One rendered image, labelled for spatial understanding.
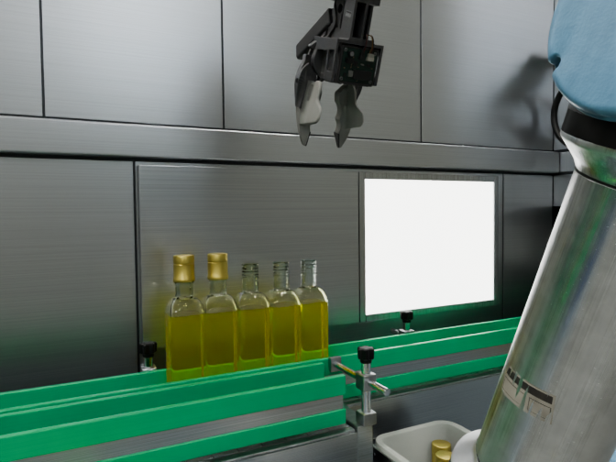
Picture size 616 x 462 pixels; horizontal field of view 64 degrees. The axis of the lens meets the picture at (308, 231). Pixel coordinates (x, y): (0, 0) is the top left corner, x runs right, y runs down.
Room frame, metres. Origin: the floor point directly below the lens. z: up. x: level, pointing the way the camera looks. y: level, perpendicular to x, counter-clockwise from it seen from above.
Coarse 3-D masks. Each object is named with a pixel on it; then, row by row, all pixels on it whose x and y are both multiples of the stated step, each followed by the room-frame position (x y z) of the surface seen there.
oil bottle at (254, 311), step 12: (240, 300) 0.84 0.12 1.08; (252, 300) 0.84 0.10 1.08; (264, 300) 0.85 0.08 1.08; (240, 312) 0.83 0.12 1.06; (252, 312) 0.84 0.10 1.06; (264, 312) 0.85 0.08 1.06; (240, 324) 0.83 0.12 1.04; (252, 324) 0.84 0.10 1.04; (264, 324) 0.85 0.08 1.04; (240, 336) 0.83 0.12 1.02; (252, 336) 0.84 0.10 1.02; (264, 336) 0.85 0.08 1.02; (240, 348) 0.83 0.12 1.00; (252, 348) 0.84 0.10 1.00; (264, 348) 0.85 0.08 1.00; (240, 360) 0.83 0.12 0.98; (252, 360) 0.84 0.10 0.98; (264, 360) 0.85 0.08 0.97
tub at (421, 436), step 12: (396, 432) 0.86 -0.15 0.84; (408, 432) 0.86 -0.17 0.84; (420, 432) 0.88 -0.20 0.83; (432, 432) 0.89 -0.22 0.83; (444, 432) 0.89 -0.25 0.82; (456, 432) 0.88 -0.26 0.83; (468, 432) 0.86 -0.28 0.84; (384, 444) 0.82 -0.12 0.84; (396, 444) 0.85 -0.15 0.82; (408, 444) 0.86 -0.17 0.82; (420, 444) 0.87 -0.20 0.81; (396, 456) 0.77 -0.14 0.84; (408, 456) 0.86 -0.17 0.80; (420, 456) 0.87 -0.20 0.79
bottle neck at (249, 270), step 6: (246, 264) 0.85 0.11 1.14; (252, 264) 0.85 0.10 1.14; (246, 270) 0.85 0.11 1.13; (252, 270) 0.85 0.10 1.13; (246, 276) 0.85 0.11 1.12; (252, 276) 0.85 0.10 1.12; (246, 282) 0.85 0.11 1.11; (252, 282) 0.85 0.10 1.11; (246, 288) 0.85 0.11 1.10; (252, 288) 0.85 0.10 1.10
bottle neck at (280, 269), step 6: (276, 264) 0.88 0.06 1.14; (282, 264) 0.88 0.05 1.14; (288, 264) 0.89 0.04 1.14; (276, 270) 0.88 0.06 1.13; (282, 270) 0.88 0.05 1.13; (288, 270) 0.89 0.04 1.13; (276, 276) 0.88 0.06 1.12; (282, 276) 0.88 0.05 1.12; (288, 276) 0.88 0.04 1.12; (276, 282) 0.88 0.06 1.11; (282, 282) 0.88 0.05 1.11; (288, 282) 0.88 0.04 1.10; (276, 288) 0.88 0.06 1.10; (282, 288) 0.88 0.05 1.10; (288, 288) 0.88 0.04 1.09
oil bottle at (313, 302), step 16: (304, 288) 0.91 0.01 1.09; (320, 288) 0.91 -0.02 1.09; (304, 304) 0.89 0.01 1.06; (320, 304) 0.90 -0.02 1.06; (304, 320) 0.88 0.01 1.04; (320, 320) 0.90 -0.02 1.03; (304, 336) 0.88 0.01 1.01; (320, 336) 0.90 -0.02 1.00; (304, 352) 0.89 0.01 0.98; (320, 352) 0.90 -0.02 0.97
